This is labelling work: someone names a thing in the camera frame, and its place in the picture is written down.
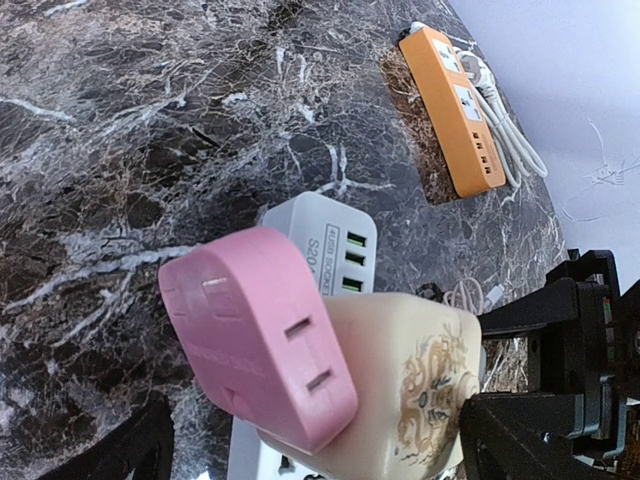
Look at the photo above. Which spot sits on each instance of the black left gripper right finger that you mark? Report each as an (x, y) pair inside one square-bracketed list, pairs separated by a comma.
[(524, 436)]

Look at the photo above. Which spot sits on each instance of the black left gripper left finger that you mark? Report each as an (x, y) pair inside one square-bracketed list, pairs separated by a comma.
[(142, 447)]

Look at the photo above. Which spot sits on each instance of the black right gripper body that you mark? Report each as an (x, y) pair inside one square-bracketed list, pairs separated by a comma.
[(578, 350)]

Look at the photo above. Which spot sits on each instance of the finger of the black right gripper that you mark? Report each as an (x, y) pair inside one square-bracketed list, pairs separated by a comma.
[(530, 310)]

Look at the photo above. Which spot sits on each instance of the beige cube socket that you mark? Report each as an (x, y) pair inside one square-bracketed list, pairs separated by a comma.
[(414, 363)]

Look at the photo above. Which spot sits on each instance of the pink plug adapter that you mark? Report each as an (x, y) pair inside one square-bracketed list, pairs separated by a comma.
[(258, 337)]

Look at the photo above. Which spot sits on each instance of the orange power strip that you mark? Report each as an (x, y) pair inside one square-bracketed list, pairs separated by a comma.
[(454, 110)]

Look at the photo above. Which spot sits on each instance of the white power strip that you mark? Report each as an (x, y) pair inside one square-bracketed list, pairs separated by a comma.
[(339, 244)]

